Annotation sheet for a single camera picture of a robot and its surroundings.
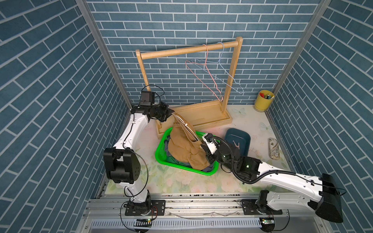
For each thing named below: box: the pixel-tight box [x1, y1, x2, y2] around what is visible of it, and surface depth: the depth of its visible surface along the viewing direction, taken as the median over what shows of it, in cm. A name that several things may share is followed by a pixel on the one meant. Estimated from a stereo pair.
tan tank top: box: [167, 112, 211, 171], surface depth 84 cm
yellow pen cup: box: [253, 89, 275, 113], surface depth 115 cm
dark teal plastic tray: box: [224, 128, 251, 157], surface depth 101 cm
